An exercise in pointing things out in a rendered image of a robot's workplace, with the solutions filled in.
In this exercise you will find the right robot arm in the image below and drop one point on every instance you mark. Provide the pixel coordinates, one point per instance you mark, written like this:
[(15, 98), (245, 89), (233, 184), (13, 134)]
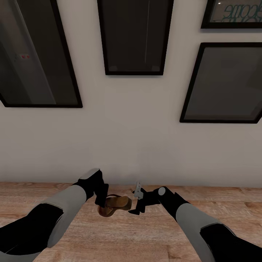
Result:
[(212, 239)]

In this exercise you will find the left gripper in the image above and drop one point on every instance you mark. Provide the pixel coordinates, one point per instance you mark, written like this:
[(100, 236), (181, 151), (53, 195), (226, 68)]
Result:
[(101, 196)]

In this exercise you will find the picture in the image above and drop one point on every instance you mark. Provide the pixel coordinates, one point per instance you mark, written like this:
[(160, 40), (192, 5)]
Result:
[(226, 83), (35, 64), (134, 35)]

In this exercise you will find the sandal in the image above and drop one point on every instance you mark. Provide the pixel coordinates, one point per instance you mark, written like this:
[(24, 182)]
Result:
[(113, 203)]

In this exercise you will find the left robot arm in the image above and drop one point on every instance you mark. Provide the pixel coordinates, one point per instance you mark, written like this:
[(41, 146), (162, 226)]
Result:
[(45, 225)]

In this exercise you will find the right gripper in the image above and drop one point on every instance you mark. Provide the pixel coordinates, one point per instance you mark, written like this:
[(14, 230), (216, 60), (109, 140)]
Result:
[(141, 204)]

